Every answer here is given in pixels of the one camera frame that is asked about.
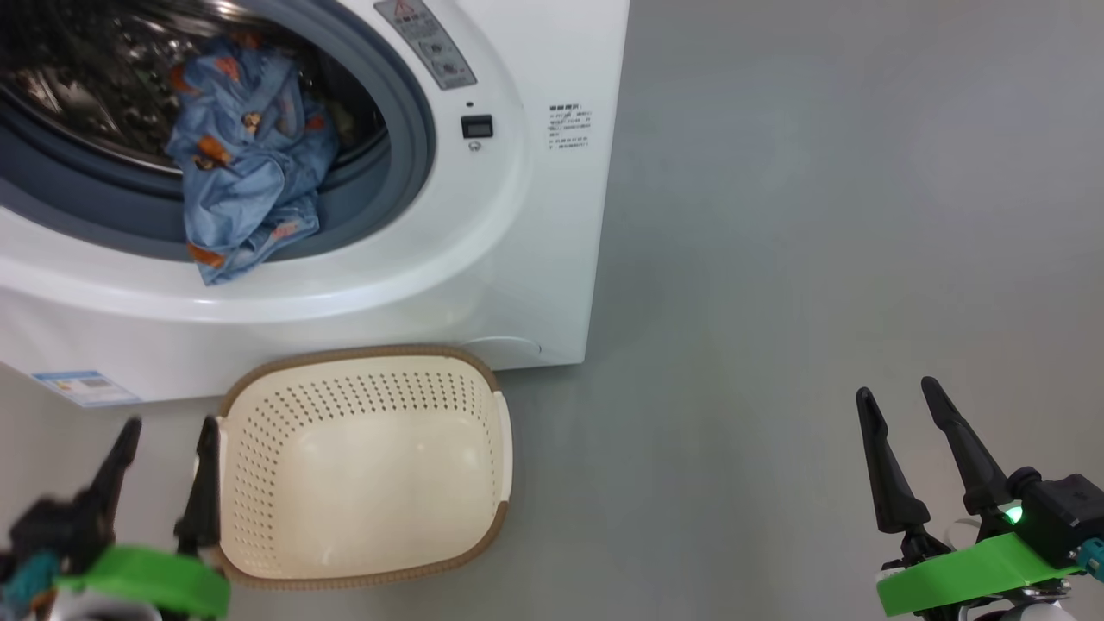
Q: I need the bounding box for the grey warning sticker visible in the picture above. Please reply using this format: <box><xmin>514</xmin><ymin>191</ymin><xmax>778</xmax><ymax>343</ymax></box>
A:
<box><xmin>373</xmin><ymin>0</ymin><xmax>478</xmax><ymax>91</ymax></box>

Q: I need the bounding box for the white front-load washing machine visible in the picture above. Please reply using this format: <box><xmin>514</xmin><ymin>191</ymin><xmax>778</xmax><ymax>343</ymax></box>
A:
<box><xmin>0</xmin><ymin>0</ymin><xmax>630</xmax><ymax>406</ymax></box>

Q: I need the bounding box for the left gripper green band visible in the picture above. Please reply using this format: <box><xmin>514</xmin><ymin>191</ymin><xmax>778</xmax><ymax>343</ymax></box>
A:
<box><xmin>53</xmin><ymin>416</ymin><xmax>232</xmax><ymax>620</ymax></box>

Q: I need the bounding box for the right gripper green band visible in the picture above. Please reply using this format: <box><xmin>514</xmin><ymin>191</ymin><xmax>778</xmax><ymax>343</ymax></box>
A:
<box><xmin>856</xmin><ymin>376</ymin><xmax>1079</xmax><ymax>621</ymax></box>

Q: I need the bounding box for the cream perforated laundry basket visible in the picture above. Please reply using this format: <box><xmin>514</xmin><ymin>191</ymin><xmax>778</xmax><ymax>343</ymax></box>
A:
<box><xmin>213</xmin><ymin>345</ymin><xmax>516</xmax><ymax>592</ymax></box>

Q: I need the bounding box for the blue energy label sticker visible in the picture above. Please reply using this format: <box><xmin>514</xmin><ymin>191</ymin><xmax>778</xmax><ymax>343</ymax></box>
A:
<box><xmin>30</xmin><ymin>371</ymin><xmax>141</xmax><ymax>408</ymax></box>

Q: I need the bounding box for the grey rubber door gasket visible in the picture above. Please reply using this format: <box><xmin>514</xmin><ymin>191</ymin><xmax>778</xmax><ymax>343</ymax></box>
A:
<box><xmin>0</xmin><ymin>0</ymin><xmax>436</xmax><ymax>264</ymax></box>

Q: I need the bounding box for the blue bear-print garment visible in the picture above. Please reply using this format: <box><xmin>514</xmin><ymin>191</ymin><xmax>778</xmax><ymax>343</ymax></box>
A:
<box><xmin>166</xmin><ymin>34</ymin><xmax>342</xmax><ymax>285</ymax></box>

